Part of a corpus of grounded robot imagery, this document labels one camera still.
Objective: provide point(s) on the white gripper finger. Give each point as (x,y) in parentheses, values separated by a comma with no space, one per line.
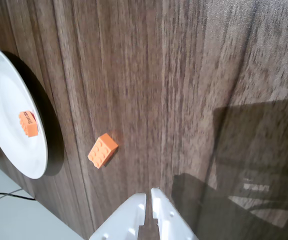
(169,225)
(124,220)

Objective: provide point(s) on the white plate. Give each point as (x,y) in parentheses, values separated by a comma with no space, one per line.
(4,100)

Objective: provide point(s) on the orange lego brick with label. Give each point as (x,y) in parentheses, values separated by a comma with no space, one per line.
(31,127)

